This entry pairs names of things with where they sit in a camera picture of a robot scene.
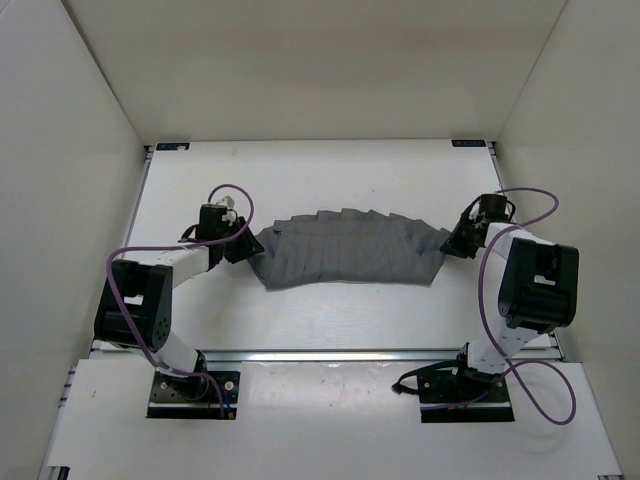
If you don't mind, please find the blue right corner label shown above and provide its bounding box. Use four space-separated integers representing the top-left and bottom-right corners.
451 139 486 148

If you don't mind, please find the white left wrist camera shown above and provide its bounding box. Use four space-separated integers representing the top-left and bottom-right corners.
216 195 238 225

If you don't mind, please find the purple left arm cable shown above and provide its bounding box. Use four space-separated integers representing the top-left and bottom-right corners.
105 184 256 371

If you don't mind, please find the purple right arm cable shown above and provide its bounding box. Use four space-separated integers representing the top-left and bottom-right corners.
419 186 577 427

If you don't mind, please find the blue left corner label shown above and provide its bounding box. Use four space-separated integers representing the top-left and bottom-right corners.
155 142 190 151

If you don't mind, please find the aluminium table rail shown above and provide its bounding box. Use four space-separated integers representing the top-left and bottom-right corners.
199 347 566 365

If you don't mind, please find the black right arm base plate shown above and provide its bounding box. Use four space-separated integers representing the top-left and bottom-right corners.
391 365 515 424

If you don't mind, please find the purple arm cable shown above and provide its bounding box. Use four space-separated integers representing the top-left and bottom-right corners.
419 186 577 427
105 184 256 371

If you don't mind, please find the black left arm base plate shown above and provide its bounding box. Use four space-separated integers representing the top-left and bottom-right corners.
146 370 241 420

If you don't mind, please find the grey pleated skirt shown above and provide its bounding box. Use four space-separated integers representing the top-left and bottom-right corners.
249 208 450 291

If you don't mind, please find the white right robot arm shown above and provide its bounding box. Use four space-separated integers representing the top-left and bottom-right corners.
440 193 579 401

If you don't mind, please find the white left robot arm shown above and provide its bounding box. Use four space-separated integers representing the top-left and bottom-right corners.
94 196 264 400

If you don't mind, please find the blue corner label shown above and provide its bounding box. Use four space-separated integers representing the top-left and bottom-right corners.
155 142 190 151
451 139 486 148

